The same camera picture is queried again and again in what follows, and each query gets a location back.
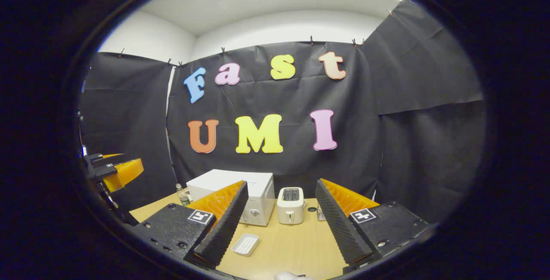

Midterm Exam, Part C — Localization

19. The clear green label water bottle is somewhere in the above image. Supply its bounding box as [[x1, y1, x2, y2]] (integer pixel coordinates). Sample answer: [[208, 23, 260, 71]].
[[175, 183, 191, 207]]

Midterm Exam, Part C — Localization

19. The white microwave oven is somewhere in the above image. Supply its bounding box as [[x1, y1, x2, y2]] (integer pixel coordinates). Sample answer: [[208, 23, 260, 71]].
[[186, 169, 276, 227]]

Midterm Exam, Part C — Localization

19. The white toaster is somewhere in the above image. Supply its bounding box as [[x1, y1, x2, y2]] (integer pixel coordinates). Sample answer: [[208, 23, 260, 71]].
[[277, 187, 306, 225]]

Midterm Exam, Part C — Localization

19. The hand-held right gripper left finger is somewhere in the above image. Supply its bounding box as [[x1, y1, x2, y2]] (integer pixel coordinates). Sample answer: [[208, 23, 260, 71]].
[[129, 180, 250, 268]]

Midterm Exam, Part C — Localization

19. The black backdrop cloth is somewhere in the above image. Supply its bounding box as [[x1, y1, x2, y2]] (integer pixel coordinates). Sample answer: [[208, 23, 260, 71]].
[[77, 0, 487, 225]]

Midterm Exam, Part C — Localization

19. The small white rectangular tray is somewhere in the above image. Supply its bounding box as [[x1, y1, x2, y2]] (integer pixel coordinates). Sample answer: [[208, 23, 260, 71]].
[[231, 233, 260, 257]]

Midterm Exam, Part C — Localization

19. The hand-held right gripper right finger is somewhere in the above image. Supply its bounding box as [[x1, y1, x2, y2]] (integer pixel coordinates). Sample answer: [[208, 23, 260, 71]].
[[315, 178, 439, 272]]

